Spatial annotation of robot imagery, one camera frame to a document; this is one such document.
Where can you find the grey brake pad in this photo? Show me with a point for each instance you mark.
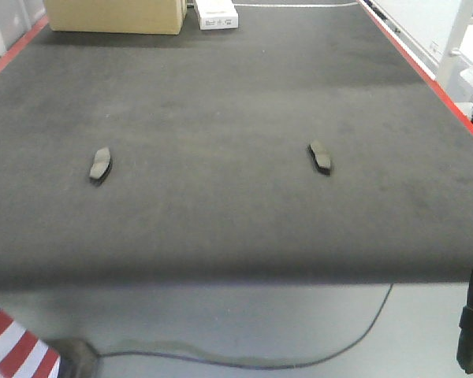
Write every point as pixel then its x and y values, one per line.
pixel 321 157
pixel 101 165

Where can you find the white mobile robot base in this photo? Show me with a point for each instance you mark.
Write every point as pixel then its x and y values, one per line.
pixel 455 70

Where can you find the dark conveyor belt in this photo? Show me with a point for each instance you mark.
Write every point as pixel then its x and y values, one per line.
pixel 212 179

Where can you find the long white box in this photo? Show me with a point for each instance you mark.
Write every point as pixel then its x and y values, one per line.
pixel 216 14

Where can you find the red white traffic cone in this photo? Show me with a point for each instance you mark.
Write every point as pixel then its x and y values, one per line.
pixel 24 354

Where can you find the cardboard box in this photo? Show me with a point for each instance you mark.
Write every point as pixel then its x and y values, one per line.
pixel 162 17

